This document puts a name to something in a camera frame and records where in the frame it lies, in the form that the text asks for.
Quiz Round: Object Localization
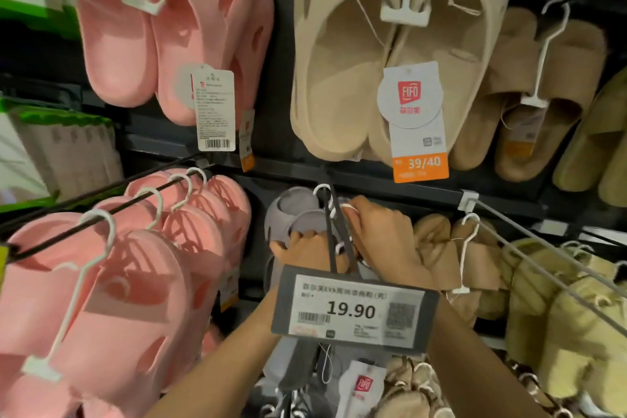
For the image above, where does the person's right hand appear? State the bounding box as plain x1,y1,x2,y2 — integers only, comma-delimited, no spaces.
340,195,440,291

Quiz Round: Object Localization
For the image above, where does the person's left hand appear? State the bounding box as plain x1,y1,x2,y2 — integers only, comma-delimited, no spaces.
269,230,351,276

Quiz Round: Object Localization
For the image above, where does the grey slippers pair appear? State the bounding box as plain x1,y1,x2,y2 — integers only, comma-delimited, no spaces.
263,185,363,294

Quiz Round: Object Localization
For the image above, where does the wall display of slippers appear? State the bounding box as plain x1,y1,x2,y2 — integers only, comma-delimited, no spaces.
0,0,627,418

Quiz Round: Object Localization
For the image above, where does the person's left forearm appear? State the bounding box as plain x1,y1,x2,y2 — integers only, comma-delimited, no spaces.
144,287,295,418

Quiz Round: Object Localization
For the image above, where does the person's right forearm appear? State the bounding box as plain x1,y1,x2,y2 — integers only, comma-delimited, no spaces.
426,295,547,418

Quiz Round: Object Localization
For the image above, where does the grey electronic price label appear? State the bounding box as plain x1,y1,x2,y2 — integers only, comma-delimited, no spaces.
270,265,440,355

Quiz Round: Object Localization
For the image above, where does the row of green white boxes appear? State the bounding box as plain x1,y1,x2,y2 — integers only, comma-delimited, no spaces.
0,0,124,214

